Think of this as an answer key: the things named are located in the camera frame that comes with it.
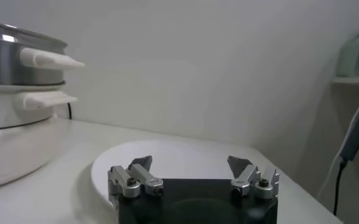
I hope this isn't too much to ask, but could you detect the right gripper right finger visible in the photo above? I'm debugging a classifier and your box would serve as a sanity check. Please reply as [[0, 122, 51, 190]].
[[227, 155, 280, 200]]

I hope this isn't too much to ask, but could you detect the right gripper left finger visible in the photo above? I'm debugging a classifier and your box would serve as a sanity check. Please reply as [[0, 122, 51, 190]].
[[107, 155, 165, 199]]

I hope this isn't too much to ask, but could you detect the stainless steel steamer basket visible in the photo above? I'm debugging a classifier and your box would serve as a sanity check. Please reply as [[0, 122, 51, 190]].
[[0, 19, 86, 86]]

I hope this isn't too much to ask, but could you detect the white round plate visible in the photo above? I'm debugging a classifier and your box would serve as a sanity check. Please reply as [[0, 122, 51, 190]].
[[90, 139, 279, 214]]

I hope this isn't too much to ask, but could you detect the white electric cooker base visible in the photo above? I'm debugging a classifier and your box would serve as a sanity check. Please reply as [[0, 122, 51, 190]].
[[0, 81, 79, 191]]

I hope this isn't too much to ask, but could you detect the white desk under green appliance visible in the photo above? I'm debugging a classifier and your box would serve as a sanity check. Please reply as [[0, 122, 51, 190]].
[[330, 75, 359, 89]]

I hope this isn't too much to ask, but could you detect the pale green appliance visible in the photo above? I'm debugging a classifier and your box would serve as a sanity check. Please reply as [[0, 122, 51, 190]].
[[336, 23, 359, 79]]

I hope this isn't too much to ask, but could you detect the white cable beside adapter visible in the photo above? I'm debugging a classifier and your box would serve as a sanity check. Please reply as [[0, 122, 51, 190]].
[[316, 83, 359, 200]]

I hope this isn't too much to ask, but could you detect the black power adapter with cable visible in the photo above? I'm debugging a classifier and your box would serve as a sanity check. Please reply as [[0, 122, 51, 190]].
[[333, 97, 359, 217]]

